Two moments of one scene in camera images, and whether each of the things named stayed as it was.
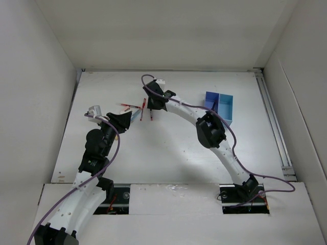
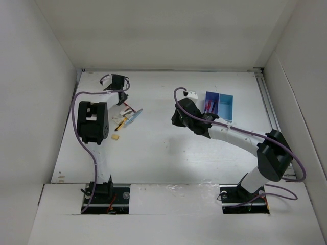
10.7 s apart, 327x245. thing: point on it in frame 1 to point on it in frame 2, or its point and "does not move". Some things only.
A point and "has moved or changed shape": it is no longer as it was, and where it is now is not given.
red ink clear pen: (131, 105) has moved or changed shape
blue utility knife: (135, 114) does not move
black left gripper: (121, 121) to (126, 95)
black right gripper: (150, 105) to (176, 120)
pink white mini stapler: (126, 109) does not move
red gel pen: (143, 104) to (209, 106)
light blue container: (225, 107) does not move
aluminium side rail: (285, 157) does not move
